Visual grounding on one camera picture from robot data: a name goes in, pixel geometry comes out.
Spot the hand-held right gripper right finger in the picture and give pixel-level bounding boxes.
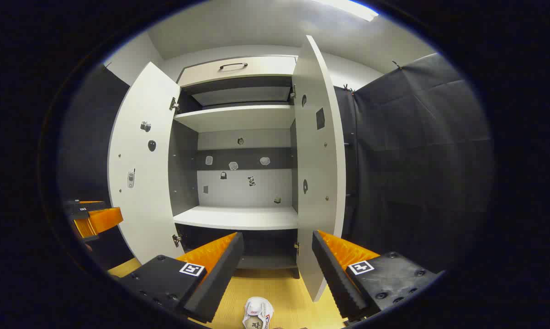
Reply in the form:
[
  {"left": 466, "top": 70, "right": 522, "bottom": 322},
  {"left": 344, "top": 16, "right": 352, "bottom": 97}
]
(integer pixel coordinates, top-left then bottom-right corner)
[{"left": 312, "top": 230, "right": 444, "bottom": 323}]

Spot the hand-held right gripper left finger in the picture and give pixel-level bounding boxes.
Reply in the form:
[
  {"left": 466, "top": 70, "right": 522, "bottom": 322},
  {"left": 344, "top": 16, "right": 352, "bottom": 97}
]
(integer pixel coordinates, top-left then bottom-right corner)
[{"left": 115, "top": 232, "right": 245, "bottom": 324}]

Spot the white shoe cabinet door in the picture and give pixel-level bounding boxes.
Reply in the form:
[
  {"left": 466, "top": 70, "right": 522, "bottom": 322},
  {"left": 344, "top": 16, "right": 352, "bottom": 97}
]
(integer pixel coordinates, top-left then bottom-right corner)
[
  {"left": 107, "top": 62, "right": 186, "bottom": 265},
  {"left": 292, "top": 35, "right": 347, "bottom": 302}
]

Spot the white canvas shoe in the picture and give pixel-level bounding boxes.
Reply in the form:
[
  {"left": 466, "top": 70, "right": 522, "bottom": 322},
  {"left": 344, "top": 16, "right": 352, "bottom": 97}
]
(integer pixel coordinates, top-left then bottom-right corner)
[{"left": 243, "top": 297, "right": 275, "bottom": 329}]

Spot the white shoe cabinet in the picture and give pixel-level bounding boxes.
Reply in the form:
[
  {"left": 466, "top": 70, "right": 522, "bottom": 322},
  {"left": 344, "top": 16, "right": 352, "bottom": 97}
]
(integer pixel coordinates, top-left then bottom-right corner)
[{"left": 168, "top": 55, "right": 303, "bottom": 279}]

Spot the white cabinet drawer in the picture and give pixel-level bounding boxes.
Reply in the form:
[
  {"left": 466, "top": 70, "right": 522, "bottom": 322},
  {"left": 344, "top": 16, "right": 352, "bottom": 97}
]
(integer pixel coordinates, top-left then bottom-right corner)
[{"left": 178, "top": 56, "right": 298, "bottom": 88}]

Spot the black backdrop cloth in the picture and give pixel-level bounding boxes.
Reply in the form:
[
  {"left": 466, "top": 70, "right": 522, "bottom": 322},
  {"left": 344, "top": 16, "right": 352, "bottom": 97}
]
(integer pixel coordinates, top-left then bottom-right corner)
[{"left": 58, "top": 53, "right": 492, "bottom": 275}]

